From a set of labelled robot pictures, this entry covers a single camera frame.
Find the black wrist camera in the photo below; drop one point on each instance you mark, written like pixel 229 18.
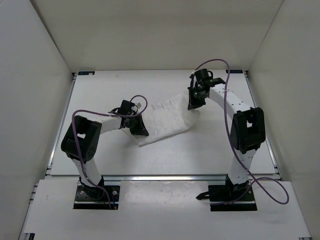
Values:
pixel 203 75
pixel 127 108

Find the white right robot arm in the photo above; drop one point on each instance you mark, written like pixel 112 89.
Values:
pixel 245 136

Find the blue label right corner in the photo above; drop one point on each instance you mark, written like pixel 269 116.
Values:
pixel 234 71

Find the white pleated skirt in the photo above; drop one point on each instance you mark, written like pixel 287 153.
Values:
pixel 166 119

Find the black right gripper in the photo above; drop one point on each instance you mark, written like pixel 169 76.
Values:
pixel 192 104

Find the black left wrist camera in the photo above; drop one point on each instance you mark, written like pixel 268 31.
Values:
pixel 127 108

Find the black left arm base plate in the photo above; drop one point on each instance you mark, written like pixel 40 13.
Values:
pixel 97 200

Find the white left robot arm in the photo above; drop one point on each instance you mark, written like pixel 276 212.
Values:
pixel 80 144

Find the blue label left corner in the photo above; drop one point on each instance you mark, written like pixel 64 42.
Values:
pixel 86 73

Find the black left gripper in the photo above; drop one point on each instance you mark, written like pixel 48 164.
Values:
pixel 141 129

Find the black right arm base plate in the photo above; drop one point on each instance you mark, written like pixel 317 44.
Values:
pixel 222 200

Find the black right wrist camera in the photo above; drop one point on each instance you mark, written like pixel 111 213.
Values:
pixel 203 75

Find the blue label corner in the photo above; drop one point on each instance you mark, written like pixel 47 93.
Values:
pixel 234 71
pixel 86 73

